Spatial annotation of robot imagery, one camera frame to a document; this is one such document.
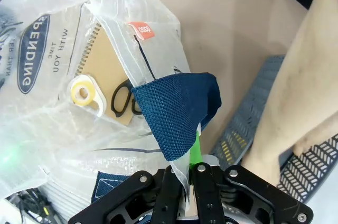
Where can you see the black scissors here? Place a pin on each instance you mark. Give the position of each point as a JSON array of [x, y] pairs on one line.
[[113, 100]]

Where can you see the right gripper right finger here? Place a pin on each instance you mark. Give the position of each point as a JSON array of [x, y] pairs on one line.
[[237, 195]]

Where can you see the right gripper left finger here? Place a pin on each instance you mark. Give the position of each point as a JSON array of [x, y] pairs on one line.
[[124, 197]]

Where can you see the grey plastic basket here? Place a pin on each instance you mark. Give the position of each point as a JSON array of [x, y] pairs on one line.
[[237, 129], [311, 171]]

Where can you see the kraft spiral notebook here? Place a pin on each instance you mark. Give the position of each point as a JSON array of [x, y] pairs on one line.
[[105, 63]]

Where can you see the person right forearm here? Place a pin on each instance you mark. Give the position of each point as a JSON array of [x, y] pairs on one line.
[[295, 89]]

